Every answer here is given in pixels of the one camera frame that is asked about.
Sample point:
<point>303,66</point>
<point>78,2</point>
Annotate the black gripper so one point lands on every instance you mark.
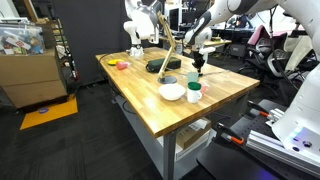
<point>198,57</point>

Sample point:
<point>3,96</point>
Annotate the white idle robot arm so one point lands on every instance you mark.
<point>135,31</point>

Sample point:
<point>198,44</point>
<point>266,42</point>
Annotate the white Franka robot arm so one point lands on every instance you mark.
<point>300,110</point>

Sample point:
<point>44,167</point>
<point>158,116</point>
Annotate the teal plastic cup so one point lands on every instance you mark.
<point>192,76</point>

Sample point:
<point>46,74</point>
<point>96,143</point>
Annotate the pink plastic cup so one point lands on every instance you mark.
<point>204,88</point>

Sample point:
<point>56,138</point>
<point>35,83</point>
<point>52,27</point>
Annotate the white mug with green lid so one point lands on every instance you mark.
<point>193,95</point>

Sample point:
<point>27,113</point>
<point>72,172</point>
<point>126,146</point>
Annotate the white bowl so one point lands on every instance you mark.
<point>171,91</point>

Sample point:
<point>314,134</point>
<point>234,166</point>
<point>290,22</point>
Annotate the dark green zipper case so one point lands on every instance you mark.
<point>163,64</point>

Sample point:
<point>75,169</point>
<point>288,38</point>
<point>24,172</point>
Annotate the computer monitor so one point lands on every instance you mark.
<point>173,18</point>

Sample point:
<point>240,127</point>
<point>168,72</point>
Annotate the small cardboard box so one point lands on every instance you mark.
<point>191,135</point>

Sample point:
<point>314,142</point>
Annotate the pink cloth on chair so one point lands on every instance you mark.
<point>261,35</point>

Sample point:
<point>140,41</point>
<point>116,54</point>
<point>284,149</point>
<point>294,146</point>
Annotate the black orange bar clamp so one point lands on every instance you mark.
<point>230,135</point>
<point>258,110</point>

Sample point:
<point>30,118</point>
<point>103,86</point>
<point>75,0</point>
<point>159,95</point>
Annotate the pink toy object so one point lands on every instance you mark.
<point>122,65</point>

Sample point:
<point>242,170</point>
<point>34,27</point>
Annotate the white foam box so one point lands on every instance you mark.
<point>200,149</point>

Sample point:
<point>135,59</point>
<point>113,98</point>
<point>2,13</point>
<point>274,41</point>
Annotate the yellow plate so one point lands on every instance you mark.
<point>114,61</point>

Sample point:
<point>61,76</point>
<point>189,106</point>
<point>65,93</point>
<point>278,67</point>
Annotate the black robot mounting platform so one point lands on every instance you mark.
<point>226,160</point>

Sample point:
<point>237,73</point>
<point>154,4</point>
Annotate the aluminium extrusion rails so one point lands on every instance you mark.
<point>266,141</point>

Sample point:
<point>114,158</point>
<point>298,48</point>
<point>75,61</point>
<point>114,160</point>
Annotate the white hanging cloth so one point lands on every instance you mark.
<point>300,50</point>

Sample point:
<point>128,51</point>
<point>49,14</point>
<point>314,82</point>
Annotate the cluttered storage shelf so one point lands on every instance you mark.
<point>65,50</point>

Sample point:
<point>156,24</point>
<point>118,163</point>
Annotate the orange floor mat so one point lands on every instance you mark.
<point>50,115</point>

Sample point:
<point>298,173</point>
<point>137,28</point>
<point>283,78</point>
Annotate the blue round floor object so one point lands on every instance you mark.
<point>43,110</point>

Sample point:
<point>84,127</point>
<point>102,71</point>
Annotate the large cardboard box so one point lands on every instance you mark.
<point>30,76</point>

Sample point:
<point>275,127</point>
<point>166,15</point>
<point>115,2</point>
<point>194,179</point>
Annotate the clear bin of toys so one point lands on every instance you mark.
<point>20,40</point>

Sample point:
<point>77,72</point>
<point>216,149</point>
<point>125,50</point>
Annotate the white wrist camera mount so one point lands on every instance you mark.
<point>208,50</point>

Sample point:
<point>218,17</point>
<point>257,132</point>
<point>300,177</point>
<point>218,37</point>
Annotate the white frame mesh office chair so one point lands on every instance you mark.
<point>281,63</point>

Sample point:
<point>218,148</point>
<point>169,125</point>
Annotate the grey metal table frame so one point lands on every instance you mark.
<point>169,150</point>

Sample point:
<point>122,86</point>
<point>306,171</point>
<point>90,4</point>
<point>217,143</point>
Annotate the silver metal bracket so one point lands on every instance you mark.
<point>276,115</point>

